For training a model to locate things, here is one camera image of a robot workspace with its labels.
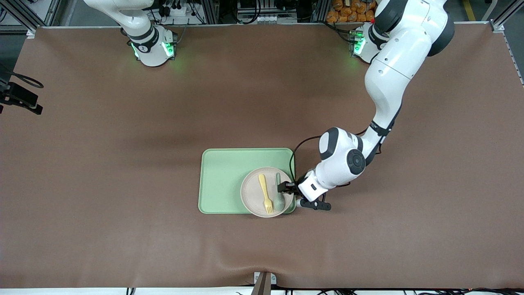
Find grey metal clamp bracket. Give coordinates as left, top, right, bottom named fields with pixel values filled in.
left=251, top=271, right=277, bottom=295

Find pale green plastic spoon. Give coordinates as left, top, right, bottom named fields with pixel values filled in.
left=273, top=172, right=286, bottom=212

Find yellow plastic fork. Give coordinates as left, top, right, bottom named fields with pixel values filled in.
left=258, top=174, right=274, bottom=214

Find aluminium frame post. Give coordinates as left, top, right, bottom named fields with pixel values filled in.
left=203, top=0, right=219, bottom=24
left=313, top=0, right=330, bottom=23

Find orange snack bags pile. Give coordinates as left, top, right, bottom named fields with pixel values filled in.
left=326, top=0, right=379, bottom=23

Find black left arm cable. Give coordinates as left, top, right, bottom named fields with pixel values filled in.
left=289, top=135, right=391, bottom=186

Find brown table cover mat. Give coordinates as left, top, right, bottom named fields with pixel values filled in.
left=0, top=23, right=524, bottom=289

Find round beige plate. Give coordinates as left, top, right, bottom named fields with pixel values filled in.
left=240, top=167, right=296, bottom=218

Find light green rectangular tray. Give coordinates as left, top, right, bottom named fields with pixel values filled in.
left=198, top=148, right=296, bottom=214

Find white power strip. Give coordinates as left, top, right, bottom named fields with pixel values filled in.
left=158, top=0, right=195, bottom=18

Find aluminium frame profile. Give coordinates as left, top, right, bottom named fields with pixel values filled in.
left=0, top=0, right=62, bottom=38
left=483, top=0, right=524, bottom=33

